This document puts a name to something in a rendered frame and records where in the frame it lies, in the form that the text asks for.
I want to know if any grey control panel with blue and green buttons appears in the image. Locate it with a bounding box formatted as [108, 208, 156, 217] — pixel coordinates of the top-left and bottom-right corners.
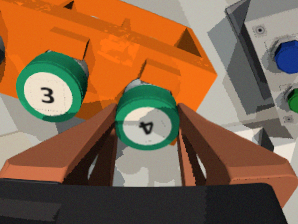
[225, 0, 298, 126]

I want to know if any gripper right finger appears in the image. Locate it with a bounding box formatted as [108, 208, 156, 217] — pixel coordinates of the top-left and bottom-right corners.
[177, 103, 298, 208]

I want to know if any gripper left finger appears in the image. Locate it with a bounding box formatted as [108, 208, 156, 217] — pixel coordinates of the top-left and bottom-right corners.
[0, 103, 118, 186]

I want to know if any green screw cap numbered 4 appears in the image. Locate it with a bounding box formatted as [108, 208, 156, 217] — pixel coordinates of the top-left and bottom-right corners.
[115, 85, 180, 151]

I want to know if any white tray with four round nests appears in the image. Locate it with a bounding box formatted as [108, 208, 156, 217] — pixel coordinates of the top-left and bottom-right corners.
[225, 118, 296, 162]

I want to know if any orange tube holder block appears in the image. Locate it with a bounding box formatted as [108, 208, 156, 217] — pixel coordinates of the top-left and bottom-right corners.
[0, 0, 218, 120]

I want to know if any green screw cap with white number 3 dot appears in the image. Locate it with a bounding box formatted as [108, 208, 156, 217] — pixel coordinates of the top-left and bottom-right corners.
[16, 52, 88, 123]

